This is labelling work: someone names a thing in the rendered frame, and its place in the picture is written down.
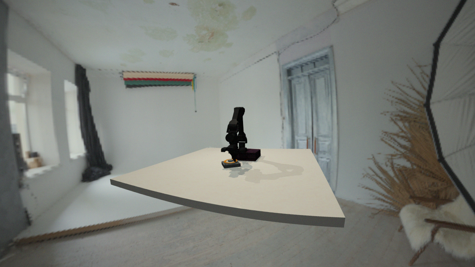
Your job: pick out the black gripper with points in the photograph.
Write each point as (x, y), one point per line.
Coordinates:
(235, 153)

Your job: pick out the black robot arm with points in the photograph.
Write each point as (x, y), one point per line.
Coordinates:
(235, 126)

